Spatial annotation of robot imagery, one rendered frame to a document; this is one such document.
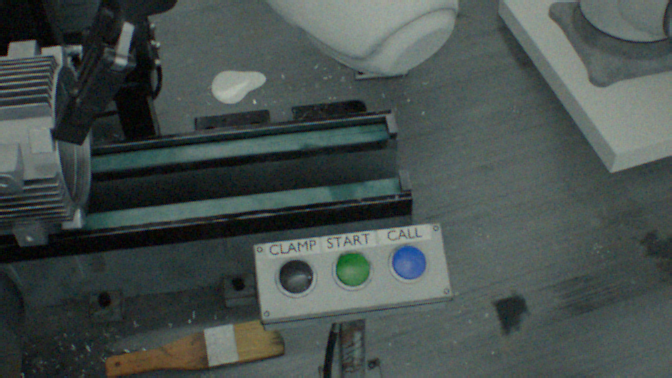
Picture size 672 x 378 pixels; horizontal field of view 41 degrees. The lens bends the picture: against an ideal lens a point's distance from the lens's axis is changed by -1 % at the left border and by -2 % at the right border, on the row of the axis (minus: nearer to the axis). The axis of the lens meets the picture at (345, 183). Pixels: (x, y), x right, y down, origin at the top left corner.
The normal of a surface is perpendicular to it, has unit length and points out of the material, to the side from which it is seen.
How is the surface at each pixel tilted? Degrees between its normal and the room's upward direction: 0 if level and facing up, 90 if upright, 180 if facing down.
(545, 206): 0
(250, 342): 2
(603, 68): 14
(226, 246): 90
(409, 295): 21
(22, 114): 88
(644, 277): 0
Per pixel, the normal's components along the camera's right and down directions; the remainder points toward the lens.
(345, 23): -0.41, 0.48
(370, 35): -0.21, 0.58
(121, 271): 0.14, 0.76
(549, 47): -0.02, -0.65
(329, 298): 0.04, -0.33
